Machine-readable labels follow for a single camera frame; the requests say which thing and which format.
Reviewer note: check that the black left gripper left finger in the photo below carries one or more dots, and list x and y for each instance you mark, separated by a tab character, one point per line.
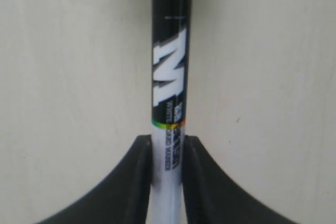
121	197

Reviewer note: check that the black and white marker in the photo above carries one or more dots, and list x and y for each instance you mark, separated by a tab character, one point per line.
171	21

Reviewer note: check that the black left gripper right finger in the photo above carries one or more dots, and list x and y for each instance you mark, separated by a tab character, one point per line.
211	196

